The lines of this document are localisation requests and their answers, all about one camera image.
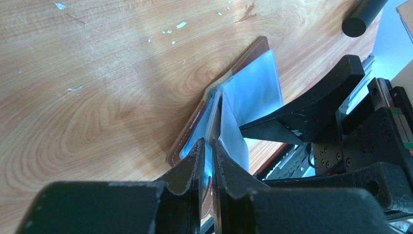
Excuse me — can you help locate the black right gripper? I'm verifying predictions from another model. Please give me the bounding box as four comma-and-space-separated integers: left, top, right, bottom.
240, 55, 413, 215

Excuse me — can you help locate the black mounting rail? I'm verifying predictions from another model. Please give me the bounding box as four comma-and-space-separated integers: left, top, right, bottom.
254, 144, 316, 181

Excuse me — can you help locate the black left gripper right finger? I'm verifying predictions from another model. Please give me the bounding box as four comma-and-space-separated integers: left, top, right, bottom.
212, 140, 392, 234

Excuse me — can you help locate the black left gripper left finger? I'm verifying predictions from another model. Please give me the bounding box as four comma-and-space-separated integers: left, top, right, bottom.
17, 138, 205, 234

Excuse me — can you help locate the brown leather card holder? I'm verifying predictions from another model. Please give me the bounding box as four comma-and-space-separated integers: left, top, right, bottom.
166, 36, 283, 221

